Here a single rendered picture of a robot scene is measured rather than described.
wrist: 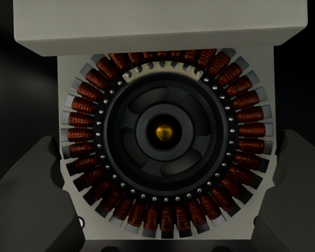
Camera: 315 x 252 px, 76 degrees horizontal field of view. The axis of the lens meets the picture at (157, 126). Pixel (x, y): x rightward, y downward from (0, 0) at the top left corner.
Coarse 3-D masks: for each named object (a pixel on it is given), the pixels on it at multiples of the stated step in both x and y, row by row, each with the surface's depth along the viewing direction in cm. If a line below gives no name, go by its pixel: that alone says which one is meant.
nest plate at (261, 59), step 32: (64, 64) 14; (256, 64) 14; (64, 96) 14; (160, 96) 14; (128, 128) 14; (64, 160) 14; (192, 160) 14; (256, 192) 14; (96, 224) 14; (192, 224) 14; (224, 224) 14
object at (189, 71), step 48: (96, 96) 10; (192, 96) 13; (240, 96) 10; (96, 144) 11; (144, 144) 11; (192, 144) 12; (240, 144) 10; (96, 192) 10; (144, 192) 11; (192, 192) 10; (240, 192) 10
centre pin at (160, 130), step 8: (160, 120) 12; (168, 120) 12; (152, 128) 12; (160, 128) 11; (168, 128) 11; (176, 128) 12; (152, 136) 12; (160, 136) 11; (168, 136) 11; (176, 136) 12; (160, 144) 12; (168, 144) 12
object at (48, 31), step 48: (48, 0) 4; (96, 0) 4; (144, 0) 4; (192, 0) 4; (240, 0) 4; (288, 0) 4; (48, 48) 5; (96, 48) 5; (144, 48) 5; (192, 48) 5
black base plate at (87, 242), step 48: (0, 0) 16; (0, 48) 16; (288, 48) 15; (0, 96) 16; (48, 96) 16; (288, 96) 15; (0, 144) 16; (96, 240) 15; (144, 240) 15; (192, 240) 15; (240, 240) 15
